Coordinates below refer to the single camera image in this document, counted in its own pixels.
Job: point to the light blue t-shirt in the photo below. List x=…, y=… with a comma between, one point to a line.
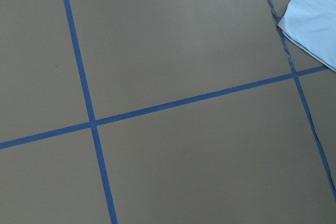
x=310, y=25

